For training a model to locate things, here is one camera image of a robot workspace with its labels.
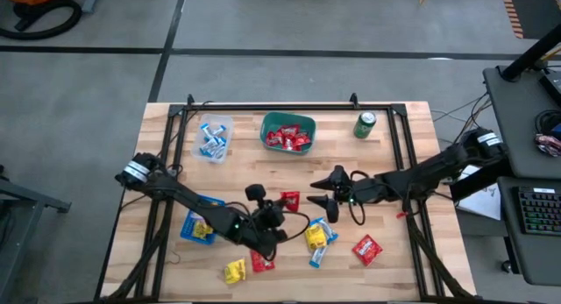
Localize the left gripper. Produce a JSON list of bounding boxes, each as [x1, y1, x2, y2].
[[244, 184, 289, 244]]

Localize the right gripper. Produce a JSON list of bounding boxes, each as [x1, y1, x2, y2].
[[306, 165, 389, 225]]

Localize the yellow Sour Patch candy pack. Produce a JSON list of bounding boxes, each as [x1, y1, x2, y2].
[[304, 224, 329, 251], [192, 219, 215, 240], [223, 258, 247, 286]]

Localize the green Sprite can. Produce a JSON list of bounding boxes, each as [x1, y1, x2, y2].
[[352, 110, 378, 140]]

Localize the blue plastic basket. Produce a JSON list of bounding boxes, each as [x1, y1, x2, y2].
[[180, 194, 227, 246]]

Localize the teal plastic bin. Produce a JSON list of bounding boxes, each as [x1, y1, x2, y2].
[[259, 110, 317, 157]]

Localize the clear plastic container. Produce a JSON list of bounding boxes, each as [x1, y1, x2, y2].
[[190, 113, 235, 166]]

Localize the black desk leg bar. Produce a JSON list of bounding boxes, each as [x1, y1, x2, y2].
[[450, 157, 513, 203]]

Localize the white paper sheet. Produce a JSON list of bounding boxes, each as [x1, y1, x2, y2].
[[455, 163, 502, 222]]

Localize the grey office desk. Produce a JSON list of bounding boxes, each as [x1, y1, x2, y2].
[[497, 176, 561, 287], [483, 65, 561, 180]]

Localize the black backlit keyboard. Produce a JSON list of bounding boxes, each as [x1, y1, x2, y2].
[[516, 186, 561, 237]]

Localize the pink patterned pouch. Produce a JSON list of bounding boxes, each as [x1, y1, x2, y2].
[[534, 133, 561, 158]]

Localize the black monitor stand pole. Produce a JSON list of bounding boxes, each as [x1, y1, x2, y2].
[[501, 23, 561, 82]]

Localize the grey metal cart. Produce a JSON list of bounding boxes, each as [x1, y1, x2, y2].
[[0, 163, 72, 304]]

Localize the dark floor mat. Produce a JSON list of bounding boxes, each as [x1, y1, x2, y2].
[[508, 0, 561, 40]]

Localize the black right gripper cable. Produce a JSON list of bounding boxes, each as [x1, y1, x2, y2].
[[348, 170, 367, 227]]

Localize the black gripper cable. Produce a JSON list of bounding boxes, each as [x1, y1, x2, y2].
[[266, 210, 311, 262], [348, 170, 367, 227]]

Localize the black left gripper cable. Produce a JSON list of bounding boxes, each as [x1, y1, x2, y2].
[[266, 210, 311, 262]]

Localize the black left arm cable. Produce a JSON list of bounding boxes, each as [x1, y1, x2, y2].
[[155, 115, 194, 159]]

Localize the black floor cables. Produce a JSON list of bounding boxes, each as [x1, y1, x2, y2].
[[431, 91, 494, 145]]

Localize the coiled black cable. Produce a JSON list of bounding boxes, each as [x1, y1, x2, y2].
[[534, 110, 561, 137]]

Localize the black vacuum hose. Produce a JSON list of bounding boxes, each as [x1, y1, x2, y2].
[[0, 0, 83, 41]]

